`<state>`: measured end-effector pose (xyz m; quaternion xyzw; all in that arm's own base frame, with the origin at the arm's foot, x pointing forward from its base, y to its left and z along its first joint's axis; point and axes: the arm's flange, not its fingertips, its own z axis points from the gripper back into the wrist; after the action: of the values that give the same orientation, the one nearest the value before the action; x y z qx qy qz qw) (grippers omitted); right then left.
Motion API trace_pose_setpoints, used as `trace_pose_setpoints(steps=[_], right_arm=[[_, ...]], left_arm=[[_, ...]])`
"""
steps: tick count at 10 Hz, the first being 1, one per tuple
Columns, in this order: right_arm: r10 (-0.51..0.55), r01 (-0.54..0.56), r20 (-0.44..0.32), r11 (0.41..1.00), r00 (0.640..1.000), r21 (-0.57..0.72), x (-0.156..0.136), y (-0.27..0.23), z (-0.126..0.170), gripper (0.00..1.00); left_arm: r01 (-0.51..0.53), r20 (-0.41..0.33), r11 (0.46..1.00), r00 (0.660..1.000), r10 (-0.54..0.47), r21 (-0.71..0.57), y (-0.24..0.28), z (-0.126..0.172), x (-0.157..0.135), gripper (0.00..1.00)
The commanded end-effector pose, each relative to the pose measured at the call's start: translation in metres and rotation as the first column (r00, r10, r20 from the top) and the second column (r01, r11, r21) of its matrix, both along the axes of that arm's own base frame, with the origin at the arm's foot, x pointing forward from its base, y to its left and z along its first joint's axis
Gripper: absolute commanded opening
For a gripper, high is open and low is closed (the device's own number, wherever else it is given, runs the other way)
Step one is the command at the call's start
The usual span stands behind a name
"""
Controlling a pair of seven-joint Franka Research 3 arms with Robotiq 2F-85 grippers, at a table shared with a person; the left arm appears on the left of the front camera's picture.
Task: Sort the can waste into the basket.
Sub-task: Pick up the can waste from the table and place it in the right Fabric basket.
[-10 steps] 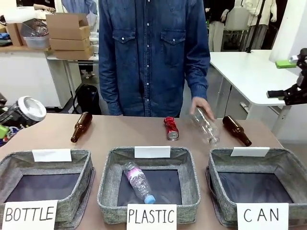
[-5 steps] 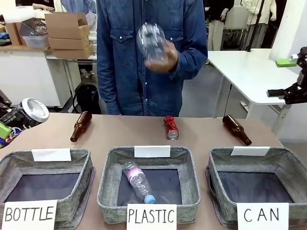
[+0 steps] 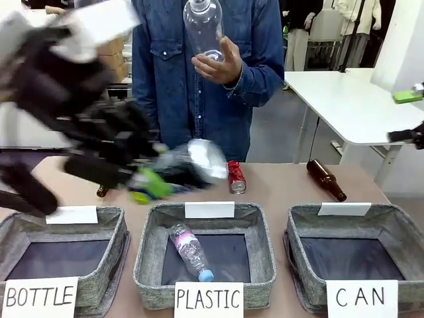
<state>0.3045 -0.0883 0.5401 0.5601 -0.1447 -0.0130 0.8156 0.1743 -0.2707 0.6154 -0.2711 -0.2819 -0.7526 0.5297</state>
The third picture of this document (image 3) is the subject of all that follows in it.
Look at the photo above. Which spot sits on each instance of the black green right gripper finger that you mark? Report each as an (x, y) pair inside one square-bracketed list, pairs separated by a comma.
[(404, 97), (404, 136)]

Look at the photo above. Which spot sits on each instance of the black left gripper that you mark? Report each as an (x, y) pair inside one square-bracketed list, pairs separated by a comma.
[(109, 142)]

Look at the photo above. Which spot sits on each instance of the clear plastic bottle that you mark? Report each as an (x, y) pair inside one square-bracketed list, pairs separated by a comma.
[(202, 26)]

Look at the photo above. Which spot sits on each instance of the person's left forearm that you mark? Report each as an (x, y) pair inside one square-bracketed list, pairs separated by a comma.
[(261, 79)]

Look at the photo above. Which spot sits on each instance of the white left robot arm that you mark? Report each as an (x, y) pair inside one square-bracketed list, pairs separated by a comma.
[(99, 20)]

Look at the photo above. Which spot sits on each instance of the red soda can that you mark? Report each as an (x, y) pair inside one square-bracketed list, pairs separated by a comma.
[(236, 177)]

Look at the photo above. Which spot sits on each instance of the grey fabric basket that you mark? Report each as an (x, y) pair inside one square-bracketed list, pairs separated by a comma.
[(298, 265), (109, 258), (149, 265)]

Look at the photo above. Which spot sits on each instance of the white paper label CAN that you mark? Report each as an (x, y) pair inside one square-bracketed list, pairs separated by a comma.
[(361, 298)]

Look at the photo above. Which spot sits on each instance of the person's left hand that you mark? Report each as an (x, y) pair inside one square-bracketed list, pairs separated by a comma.
[(222, 66)]

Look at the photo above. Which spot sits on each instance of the white office table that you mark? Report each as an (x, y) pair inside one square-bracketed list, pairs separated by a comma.
[(348, 102)]

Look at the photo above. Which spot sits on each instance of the brown glass bottle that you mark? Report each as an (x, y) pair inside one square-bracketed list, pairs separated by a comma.
[(102, 191), (324, 177)]

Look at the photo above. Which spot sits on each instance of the blank white card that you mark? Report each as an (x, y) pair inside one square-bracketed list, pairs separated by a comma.
[(73, 215), (209, 210), (344, 209)]

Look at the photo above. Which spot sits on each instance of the black tripod stand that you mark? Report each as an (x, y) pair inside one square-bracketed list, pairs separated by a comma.
[(351, 39)]

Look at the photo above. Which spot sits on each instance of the person in denim shirt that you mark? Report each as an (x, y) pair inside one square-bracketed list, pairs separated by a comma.
[(172, 83)]

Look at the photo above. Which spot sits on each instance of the plastic bottle with pink label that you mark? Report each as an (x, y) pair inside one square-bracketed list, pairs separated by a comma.
[(189, 248)]

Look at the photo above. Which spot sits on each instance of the background person in white jacket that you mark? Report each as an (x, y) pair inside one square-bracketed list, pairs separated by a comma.
[(357, 20)]

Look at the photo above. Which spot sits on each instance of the stacked cardboard boxes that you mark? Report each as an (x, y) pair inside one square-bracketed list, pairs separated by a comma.
[(114, 59)]

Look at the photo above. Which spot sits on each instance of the background person in beige trousers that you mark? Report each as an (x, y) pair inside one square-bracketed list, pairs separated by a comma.
[(299, 39)]

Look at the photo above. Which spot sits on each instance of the white paper label PLASTIC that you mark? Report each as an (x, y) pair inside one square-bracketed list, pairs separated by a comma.
[(208, 299)]

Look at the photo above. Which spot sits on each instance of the white paper label BOTTLE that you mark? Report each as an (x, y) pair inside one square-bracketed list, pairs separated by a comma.
[(39, 296)]

